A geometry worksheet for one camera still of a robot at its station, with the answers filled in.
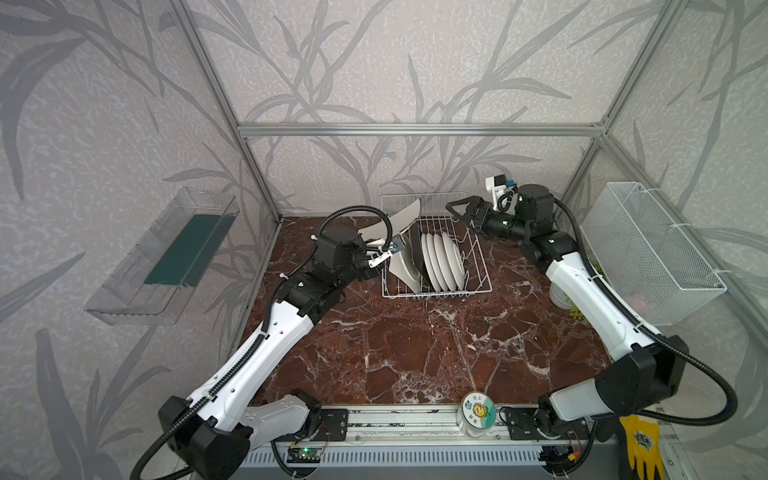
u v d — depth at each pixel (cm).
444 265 87
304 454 71
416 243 87
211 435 36
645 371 41
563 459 69
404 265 85
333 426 74
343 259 52
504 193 67
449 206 68
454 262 90
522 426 73
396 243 59
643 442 69
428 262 86
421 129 94
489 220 65
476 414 68
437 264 86
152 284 63
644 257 66
